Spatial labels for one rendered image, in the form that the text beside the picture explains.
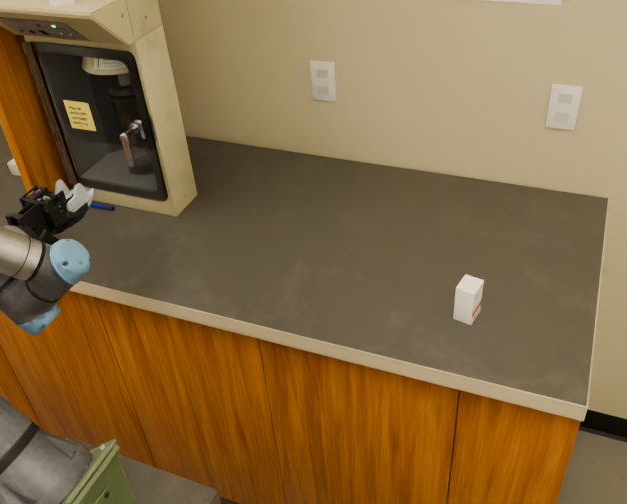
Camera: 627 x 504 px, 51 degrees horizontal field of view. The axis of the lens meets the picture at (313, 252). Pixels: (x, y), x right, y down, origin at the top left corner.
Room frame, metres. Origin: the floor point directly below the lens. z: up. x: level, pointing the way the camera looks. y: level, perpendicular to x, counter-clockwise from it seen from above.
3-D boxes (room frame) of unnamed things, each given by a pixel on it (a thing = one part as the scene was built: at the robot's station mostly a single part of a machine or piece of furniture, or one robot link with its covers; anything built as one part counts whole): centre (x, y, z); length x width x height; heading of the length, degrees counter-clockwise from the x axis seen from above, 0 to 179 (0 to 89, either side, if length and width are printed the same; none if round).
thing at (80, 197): (1.22, 0.49, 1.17); 0.09 x 0.03 x 0.06; 149
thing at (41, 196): (1.13, 0.55, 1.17); 0.12 x 0.08 x 0.09; 155
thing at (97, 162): (1.50, 0.50, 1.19); 0.30 x 0.01 x 0.40; 65
